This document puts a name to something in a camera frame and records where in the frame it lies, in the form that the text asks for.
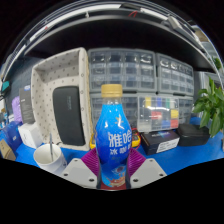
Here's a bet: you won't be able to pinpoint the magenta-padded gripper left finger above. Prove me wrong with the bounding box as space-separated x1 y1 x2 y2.
61 147 102 190

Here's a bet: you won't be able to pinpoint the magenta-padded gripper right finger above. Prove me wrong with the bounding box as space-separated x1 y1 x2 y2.
125 147 168 190

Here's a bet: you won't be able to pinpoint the white paper cup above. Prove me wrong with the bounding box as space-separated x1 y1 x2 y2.
32 143 68 177

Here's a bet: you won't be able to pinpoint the black box white label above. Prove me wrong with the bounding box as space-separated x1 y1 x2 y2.
139 129 181 156

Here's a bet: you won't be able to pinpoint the thin metal stirring stick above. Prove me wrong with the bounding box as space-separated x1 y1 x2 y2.
49 132 55 163

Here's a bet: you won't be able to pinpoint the blue drink bottle gold cap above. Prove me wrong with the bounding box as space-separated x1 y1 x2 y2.
94 83 134 190

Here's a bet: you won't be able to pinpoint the black zippered pouch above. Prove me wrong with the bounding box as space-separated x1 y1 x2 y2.
52 85 86 147

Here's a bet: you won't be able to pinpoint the black hard carrying case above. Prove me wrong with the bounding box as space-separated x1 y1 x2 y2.
176 123 211 148

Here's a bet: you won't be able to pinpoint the clear drawer cabinet colourful contents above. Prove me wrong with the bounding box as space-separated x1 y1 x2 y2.
89 92 195 134

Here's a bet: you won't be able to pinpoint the white cardboard box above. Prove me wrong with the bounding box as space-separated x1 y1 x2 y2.
17 121 44 150

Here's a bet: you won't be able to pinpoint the brown cardboard box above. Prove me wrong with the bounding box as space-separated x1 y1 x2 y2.
0 138 17 162

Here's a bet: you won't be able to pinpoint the blue plastic bag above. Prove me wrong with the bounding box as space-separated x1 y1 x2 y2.
2 120 24 153

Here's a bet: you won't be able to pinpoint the polka-dot fabric storage basket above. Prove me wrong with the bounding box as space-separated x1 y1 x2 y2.
30 46 94 152

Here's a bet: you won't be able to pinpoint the dark grey upright box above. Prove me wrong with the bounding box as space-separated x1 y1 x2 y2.
18 86 36 125

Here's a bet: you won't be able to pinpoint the purple soft pouch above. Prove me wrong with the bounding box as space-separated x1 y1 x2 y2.
11 95 24 125

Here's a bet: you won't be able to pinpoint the green leafy potted plant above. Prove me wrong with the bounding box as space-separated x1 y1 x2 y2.
191 75 224 139

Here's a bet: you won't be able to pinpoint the grey small-parts drawer cabinet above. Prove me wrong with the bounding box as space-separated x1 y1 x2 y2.
155 52 196 98
87 47 158 94

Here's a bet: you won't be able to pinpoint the black overhead desk shelf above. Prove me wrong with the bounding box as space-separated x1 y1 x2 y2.
22 12 216 73

